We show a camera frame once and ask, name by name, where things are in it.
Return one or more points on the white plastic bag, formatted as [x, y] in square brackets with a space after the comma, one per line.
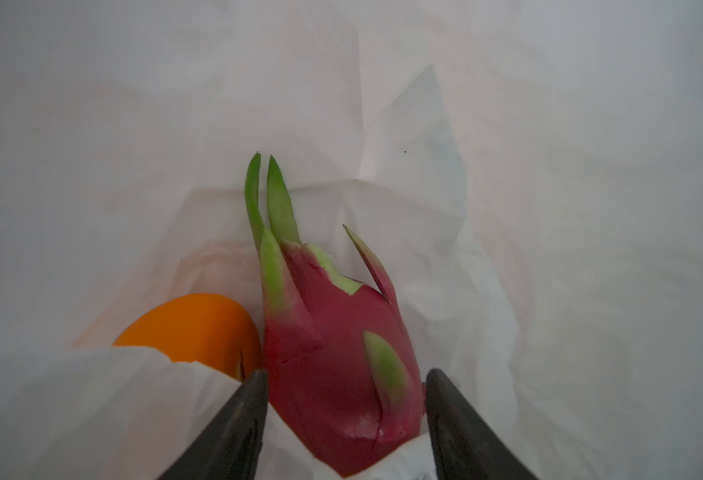
[529, 172]

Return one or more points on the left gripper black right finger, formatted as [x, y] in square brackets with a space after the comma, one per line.
[464, 445]

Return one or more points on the dragon fruit pink green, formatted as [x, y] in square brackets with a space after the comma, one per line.
[342, 371]

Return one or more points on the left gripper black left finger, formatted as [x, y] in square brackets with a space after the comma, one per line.
[228, 447]

